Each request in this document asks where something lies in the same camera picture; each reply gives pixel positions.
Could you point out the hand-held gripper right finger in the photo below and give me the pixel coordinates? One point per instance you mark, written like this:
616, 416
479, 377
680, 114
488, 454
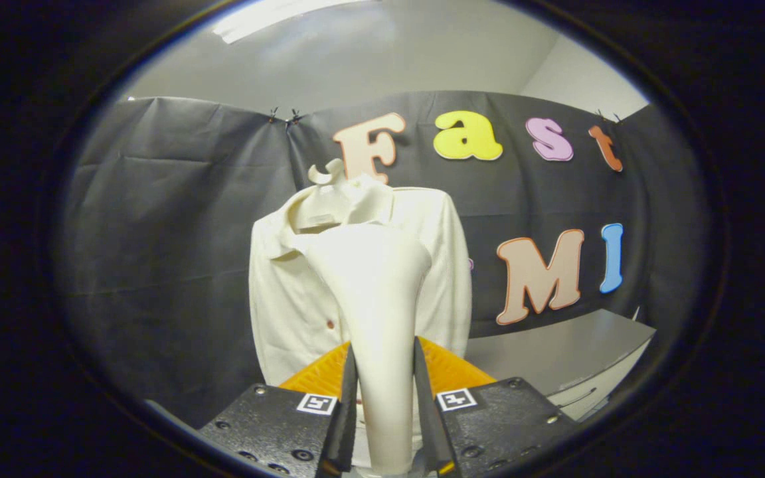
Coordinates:
495, 425

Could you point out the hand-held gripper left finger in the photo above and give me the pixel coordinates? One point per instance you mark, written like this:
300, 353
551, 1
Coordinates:
283, 425

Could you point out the cream button-up shirt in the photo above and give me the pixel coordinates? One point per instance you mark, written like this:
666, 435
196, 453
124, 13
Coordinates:
289, 305

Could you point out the white garment steamer head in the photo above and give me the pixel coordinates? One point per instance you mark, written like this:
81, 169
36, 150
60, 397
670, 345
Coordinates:
382, 318

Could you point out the grey cabinet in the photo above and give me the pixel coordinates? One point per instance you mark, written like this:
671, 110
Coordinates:
555, 352

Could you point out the cream plastic hanger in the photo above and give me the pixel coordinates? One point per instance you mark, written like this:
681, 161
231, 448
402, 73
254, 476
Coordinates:
323, 199

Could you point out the long ceiling light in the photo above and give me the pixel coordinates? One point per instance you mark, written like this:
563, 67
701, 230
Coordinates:
269, 16

